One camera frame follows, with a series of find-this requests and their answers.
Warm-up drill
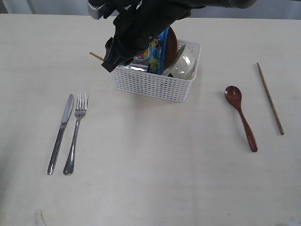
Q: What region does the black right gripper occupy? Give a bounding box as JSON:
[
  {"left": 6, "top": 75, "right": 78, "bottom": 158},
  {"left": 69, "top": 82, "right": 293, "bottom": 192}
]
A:
[{"left": 102, "top": 0, "right": 192, "bottom": 73}]

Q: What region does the brown wooden chopstick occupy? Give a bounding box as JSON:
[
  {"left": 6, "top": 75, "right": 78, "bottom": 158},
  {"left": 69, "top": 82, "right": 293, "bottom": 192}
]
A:
[
  {"left": 256, "top": 62, "right": 285, "bottom": 135},
  {"left": 89, "top": 52, "right": 104, "bottom": 61}
]

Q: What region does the silver metal fork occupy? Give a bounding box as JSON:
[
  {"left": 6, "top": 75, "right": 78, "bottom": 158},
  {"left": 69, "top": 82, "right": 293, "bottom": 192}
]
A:
[{"left": 63, "top": 93, "right": 88, "bottom": 176}]

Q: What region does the silver table knife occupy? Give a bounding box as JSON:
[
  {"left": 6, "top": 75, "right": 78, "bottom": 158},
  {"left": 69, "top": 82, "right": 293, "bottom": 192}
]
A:
[{"left": 47, "top": 94, "right": 74, "bottom": 175}]

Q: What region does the red-brown wooden spoon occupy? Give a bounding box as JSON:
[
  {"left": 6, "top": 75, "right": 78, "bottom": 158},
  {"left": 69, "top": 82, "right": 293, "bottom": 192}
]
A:
[{"left": 224, "top": 86, "right": 258, "bottom": 153}]

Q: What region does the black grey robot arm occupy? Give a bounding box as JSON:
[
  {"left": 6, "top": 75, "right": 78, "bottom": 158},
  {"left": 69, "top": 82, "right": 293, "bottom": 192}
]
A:
[{"left": 102, "top": 0, "right": 255, "bottom": 72}]

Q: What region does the silver foil packet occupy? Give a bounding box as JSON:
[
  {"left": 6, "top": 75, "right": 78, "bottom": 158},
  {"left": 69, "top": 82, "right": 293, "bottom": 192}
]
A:
[{"left": 119, "top": 62, "right": 149, "bottom": 72}]

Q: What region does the blue chips snack bag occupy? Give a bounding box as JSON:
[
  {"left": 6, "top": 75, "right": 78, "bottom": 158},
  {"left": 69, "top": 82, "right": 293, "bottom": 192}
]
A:
[{"left": 132, "top": 28, "right": 169, "bottom": 74}]

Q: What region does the brown wooden plate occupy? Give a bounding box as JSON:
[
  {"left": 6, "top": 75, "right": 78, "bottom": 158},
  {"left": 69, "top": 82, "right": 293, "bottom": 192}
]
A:
[{"left": 164, "top": 27, "right": 178, "bottom": 70}]

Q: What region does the white perforated plastic basket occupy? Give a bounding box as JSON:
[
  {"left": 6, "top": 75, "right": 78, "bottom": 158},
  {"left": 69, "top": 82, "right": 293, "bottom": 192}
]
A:
[{"left": 111, "top": 39, "right": 201, "bottom": 103}]

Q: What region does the white speckled ceramic bowl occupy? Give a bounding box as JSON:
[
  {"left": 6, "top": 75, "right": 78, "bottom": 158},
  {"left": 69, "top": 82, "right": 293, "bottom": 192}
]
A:
[{"left": 170, "top": 45, "right": 196, "bottom": 80}]

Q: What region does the grey curtain backdrop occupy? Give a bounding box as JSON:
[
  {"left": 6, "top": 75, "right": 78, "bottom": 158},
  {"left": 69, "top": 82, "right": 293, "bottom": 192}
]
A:
[{"left": 0, "top": 0, "right": 301, "bottom": 20}]

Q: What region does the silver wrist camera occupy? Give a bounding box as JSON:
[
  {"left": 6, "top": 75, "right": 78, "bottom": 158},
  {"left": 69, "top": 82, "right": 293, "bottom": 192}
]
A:
[{"left": 87, "top": 0, "right": 111, "bottom": 20}]

